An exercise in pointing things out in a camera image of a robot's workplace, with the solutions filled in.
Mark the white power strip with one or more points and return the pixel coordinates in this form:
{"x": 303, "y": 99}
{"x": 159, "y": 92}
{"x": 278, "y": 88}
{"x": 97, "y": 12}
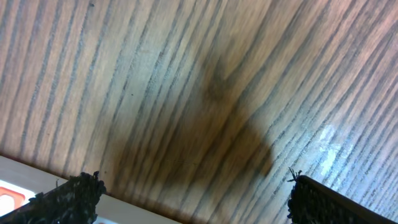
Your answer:
{"x": 29, "y": 181}

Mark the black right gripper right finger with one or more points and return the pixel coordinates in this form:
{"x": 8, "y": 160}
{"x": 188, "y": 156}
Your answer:
{"x": 312, "y": 202}

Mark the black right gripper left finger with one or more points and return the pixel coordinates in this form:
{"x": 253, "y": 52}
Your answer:
{"x": 74, "y": 201}

